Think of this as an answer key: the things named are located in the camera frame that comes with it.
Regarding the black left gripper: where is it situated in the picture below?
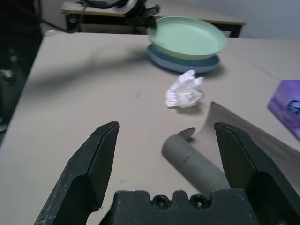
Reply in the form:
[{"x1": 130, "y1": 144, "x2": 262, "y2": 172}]
[{"x1": 125, "y1": 3, "x2": 161, "y2": 30}]

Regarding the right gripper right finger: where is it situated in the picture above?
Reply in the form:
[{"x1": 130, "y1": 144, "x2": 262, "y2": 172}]
[{"x1": 213, "y1": 121, "x2": 300, "y2": 225}]

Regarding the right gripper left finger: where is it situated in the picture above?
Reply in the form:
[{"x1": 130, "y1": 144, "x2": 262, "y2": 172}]
[{"x1": 34, "y1": 121, "x2": 120, "y2": 225}]

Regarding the green plastic plate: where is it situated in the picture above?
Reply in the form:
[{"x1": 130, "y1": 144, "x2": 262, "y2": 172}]
[{"x1": 146, "y1": 15, "x2": 227, "y2": 60}]

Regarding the grey glasses case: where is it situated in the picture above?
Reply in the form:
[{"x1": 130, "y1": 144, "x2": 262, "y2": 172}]
[{"x1": 161, "y1": 101, "x2": 300, "y2": 196}]

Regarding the white tissue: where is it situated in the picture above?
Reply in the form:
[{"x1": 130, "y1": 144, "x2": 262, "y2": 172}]
[{"x1": 165, "y1": 69, "x2": 204, "y2": 109}]

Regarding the blue plastic plate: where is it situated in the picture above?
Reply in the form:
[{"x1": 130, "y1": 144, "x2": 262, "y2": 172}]
[{"x1": 147, "y1": 44, "x2": 221, "y2": 73}]

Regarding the beige side table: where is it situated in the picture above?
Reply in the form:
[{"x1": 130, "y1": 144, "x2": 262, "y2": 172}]
[{"x1": 60, "y1": 2, "x2": 247, "y2": 38}]

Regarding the purple tissue pack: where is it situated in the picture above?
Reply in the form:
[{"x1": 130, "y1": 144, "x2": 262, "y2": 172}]
[{"x1": 267, "y1": 79, "x2": 300, "y2": 141}]

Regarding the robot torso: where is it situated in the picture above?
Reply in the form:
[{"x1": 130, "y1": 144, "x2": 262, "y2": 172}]
[{"x1": 0, "y1": 0, "x2": 44, "y2": 132}]

